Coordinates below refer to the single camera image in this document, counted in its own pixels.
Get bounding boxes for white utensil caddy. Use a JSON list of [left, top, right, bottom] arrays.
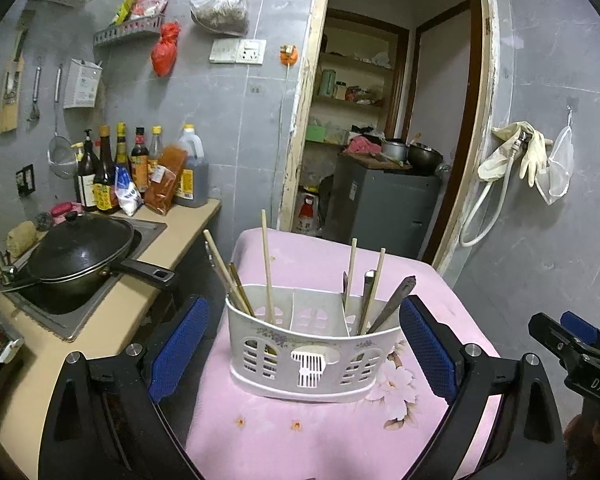
[[225, 284, 401, 403]]

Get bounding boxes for ornate silver fork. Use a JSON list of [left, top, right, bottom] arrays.
[[367, 275, 417, 334]]

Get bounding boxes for right hand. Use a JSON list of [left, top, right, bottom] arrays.
[[564, 399, 600, 480]]

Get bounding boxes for pink floral table cloth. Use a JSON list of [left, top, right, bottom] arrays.
[[186, 229, 493, 479]]

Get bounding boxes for steel sink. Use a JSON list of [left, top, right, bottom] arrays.
[[0, 216, 169, 344]]

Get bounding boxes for upright wooden chopstick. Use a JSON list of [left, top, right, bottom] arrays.
[[342, 237, 358, 314]]

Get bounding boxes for black wok with lid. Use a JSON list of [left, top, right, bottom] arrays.
[[0, 210, 178, 302]]

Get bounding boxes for grey cabinet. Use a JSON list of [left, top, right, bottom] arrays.
[[322, 155, 440, 259]]

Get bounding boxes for white salt bag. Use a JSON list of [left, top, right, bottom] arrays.
[[114, 166, 143, 217]]

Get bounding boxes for orange spice packet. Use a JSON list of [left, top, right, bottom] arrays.
[[144, 144, 187, 216]]

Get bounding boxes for dark soy sauce bottle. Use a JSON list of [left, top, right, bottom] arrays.
[[94, 125, 120, 214]]

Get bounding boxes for large dark vinegar jug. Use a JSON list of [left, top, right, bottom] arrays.
[[174, 124, 209, 208]]

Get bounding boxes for pink soap dish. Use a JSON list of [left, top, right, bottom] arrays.
[[50, 202, 83, 218]]

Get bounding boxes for yellow sponge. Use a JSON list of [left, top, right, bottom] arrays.
[[6, 220, 38, 259]]

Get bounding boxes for clear mesh bag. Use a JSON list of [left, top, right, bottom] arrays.
[[535, 106, 574, 206]]

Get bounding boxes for red-label sauce bottle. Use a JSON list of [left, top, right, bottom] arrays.
[[130, 127, 149, 195]]

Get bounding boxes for clear yellow-cap bottle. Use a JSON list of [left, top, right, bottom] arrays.
[[148, 126, 163, 174]]

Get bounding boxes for yellow-cap sauce bottle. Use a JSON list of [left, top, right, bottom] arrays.
[[114, 122, 131, 172]]

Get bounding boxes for black pump bottle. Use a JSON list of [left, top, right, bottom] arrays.
[[78, 129, 99, 211]]

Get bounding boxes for cream rubber gloves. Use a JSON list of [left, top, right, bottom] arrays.
[[478, 122, 553, 188]]

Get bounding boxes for hanging mesh strainer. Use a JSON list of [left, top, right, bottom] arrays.
[[46, 64, 78, 180]]

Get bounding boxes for hanging steel utensil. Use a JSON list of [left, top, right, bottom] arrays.
[[28, 56, 43, 124]]

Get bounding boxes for white hanging box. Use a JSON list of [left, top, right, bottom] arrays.
[[64, 58, 102, 110]]

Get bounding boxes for hanging knife in sheath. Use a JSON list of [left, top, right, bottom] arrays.
[[0, 9, 35, 134]]

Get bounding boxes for red plastic bag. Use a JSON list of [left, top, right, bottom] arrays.
[[150, 22, 181, 77]]

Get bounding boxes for grey plastic bag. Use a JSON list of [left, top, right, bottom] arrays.
[[189, 0, 249, 37]]

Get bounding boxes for steel utensil handle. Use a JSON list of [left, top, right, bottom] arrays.
[[358, 270, 376, 335]]

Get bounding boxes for black wall outlet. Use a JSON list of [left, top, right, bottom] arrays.
[[16, 164, 35, 197]]

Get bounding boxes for white hose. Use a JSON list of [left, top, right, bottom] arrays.
[[458, 134, 529, 248]]

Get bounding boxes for white wall socket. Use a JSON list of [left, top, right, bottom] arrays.
[[209, 38, 266, 65]]

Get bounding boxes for orange wall hook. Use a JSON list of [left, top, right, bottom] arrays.
[[279, 44, 299, 67]]

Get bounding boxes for wall wire shelf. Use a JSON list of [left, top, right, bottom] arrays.
[[93, 13, 164, 48]]

